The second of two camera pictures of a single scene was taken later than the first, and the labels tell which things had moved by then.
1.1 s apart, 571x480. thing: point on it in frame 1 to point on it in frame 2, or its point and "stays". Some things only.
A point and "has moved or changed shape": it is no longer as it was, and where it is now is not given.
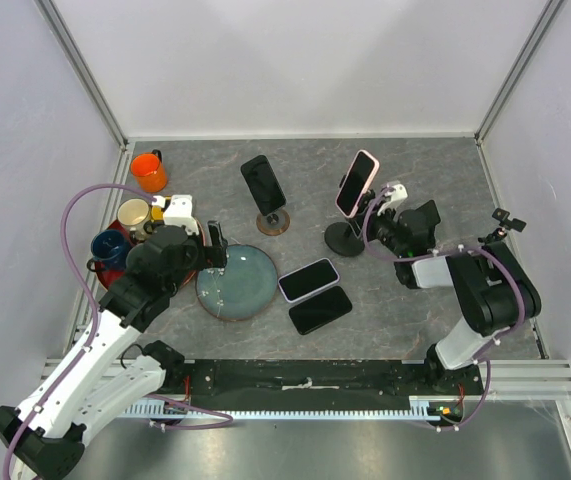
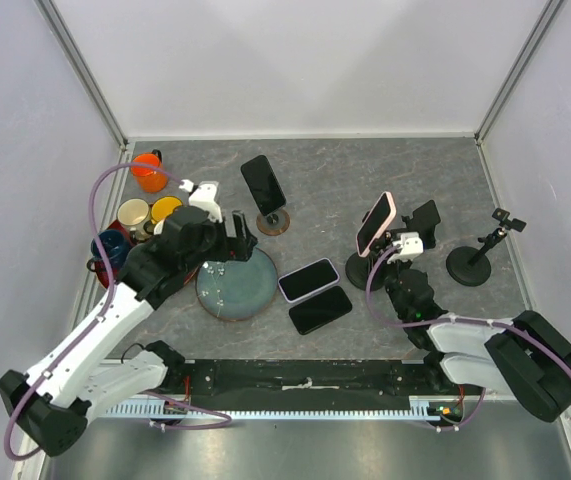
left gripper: [210, 256] to [238, 248]
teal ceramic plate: [242, 290] stays
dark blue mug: [109, 249] stays
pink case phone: [357, 184] has moved or changed shape
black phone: [315, 312] stays
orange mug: [149, 172] stays
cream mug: [132, 214] stays
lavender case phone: [308, 279] stays
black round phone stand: [346, 238] to [358, 267]
